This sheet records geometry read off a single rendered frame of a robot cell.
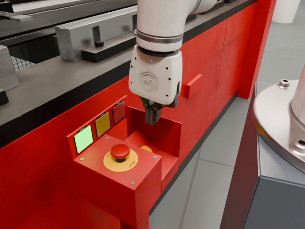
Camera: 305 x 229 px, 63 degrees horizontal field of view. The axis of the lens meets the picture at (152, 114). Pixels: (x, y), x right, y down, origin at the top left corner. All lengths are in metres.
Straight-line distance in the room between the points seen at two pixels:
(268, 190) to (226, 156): 1.55
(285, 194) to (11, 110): 0.51
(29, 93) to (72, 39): 0.21
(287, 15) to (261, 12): 3.46
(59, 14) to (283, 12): 4.98
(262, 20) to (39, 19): 1.71
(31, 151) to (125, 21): 0.54
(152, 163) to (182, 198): 0.96
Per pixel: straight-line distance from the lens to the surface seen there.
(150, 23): 0.43
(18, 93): 0.64
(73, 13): 1.11
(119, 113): 0.63
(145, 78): 0.49
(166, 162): 0.64
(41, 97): 0.60
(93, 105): 0.69
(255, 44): 2.31
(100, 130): 0.59
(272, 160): 0.23
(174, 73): 0.46
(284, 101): 0.30
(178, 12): 0.43
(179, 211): 1.42
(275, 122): 0.26
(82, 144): 0.56
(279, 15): 5.71
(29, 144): 0.59
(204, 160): 1.71
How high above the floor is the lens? 1.14
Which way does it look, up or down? 33 degrees down
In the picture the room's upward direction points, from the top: straight up
